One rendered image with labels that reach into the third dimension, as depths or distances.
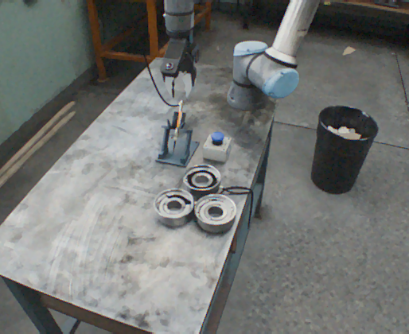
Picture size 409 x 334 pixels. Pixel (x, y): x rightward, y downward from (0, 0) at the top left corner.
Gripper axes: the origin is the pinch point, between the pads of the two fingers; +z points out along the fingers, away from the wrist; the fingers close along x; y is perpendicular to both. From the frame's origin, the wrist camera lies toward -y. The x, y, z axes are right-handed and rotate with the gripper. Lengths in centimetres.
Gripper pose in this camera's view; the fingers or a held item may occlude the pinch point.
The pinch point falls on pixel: (179, 95)
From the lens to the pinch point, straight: 111.1
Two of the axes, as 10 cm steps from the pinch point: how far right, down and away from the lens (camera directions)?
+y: 3.1, -6.2, 7.2
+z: 0.0, 7.5, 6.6
